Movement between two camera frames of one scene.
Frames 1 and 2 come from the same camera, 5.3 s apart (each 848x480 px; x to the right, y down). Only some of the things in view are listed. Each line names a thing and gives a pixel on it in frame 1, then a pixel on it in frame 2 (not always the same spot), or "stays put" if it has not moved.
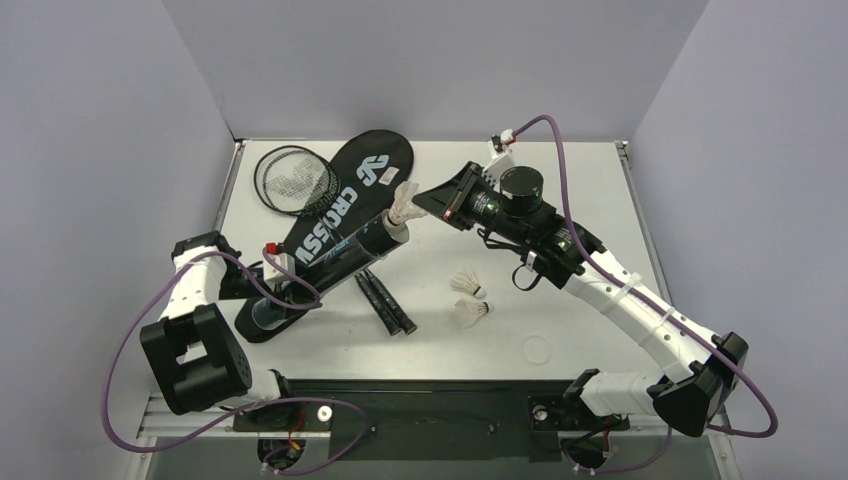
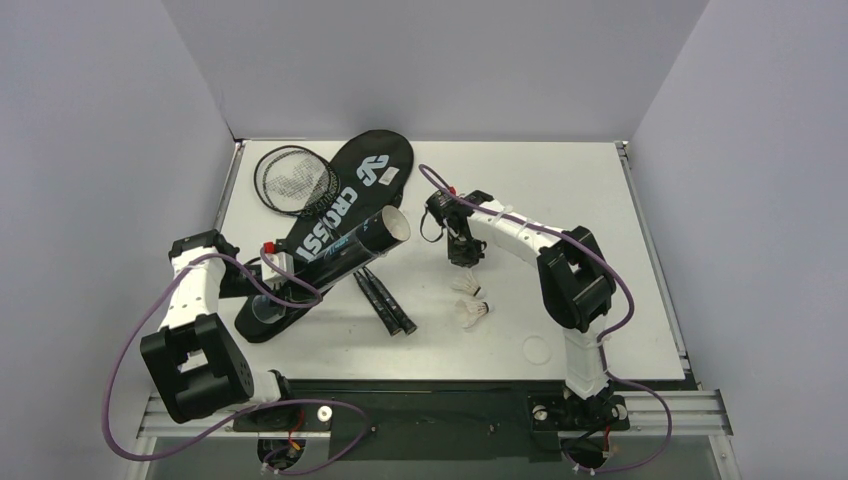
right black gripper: (457, 201) to (463, 245)
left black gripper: (276, 285) stays put
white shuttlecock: (466, 280) stays put
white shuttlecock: (471, 311) stays put
